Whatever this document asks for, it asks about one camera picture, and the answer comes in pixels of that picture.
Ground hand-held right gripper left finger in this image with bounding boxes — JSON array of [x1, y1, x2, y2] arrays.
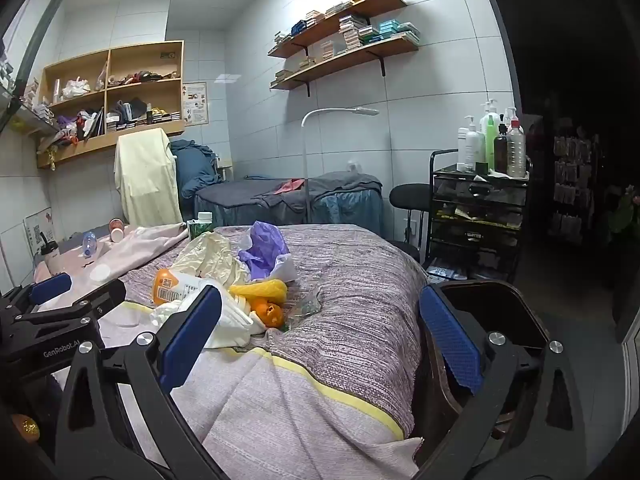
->
[[54, 284, 236, 480]]

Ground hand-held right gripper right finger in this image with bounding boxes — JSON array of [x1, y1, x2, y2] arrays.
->
[[417, 284, 608, 480]]

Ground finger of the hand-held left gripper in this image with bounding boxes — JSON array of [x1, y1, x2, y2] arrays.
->
[[0, 272, 73, 321], [15, 279, 127, 331]]

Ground white tissue paper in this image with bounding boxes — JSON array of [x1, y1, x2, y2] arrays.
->
[[150, 280, 266, 351]]

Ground brown plastic trash bin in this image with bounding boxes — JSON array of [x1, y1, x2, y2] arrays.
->
[[412, 280, 551, 466]]

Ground orange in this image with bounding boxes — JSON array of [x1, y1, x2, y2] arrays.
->
[[249, 297, 284, 329]]

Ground cream plastic bag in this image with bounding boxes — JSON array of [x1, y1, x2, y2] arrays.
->
[[172, 232, 251, 286]]

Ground yellow foam fruit net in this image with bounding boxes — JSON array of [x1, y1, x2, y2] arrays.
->
[[229, 280, 289, 303]]

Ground green white milk carton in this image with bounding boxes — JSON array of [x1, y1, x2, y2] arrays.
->
[[187, 211, 215, 241]]

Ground purple plastic bag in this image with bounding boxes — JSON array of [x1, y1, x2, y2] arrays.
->
[[237, 221, 291, 281]]

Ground clear plastic wrapper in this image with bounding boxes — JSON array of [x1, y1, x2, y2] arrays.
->
[[287, 290, 326, 318]]

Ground black pump dispenser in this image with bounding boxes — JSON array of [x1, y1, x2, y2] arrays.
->
[[39, 232, 60, 266]]

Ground pink bed sheet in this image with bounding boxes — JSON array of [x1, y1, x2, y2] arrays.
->
[[35, 222, 191, 311]]

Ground black mesh drawer cart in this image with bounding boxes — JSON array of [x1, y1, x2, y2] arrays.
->
[[430, 160, 532, 281]]

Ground pale yellow cloth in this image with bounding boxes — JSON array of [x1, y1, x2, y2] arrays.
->
[[114, 128, 183, 227]]

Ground massage bed with grey cover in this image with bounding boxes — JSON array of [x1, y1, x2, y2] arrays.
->
[[195, 170, 386, 233]]

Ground black stool chair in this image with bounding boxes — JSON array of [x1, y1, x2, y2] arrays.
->
[[389, 150, 458, 261]]

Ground blue cloth pile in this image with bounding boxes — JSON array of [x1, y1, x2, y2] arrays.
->
[[170, 139, 221, 200]]

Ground red cloth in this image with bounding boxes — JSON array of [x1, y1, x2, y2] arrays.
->
[[270, 178, 306, 196]]

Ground brown pump bottle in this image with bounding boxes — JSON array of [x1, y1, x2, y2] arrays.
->
[[494, 114, 510, 173]]

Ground display rack of packets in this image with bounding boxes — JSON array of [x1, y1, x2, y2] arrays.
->
[[550, 130, 601, 241]]

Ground green pump bottle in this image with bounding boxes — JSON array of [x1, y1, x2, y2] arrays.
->
[[480, 110, 501, 171]]

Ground potted plant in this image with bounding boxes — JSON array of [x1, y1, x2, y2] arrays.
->
[[602, 185, 636, 246]]

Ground white floor lamp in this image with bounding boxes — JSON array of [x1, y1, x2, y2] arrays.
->
[[300, 106, 380, 223]]

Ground wall poster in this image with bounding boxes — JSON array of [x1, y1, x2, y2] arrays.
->
[[182, 81, 208, 127], [24, 207, 56, 256]]

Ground wooden wall cabinet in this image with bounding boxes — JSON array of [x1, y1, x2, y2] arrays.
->
[[36, 40, 186, 170]]

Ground wooden wall shelf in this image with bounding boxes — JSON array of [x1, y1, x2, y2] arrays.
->
[[270, 35, 420, 98], [267, 0, 408, 59]]

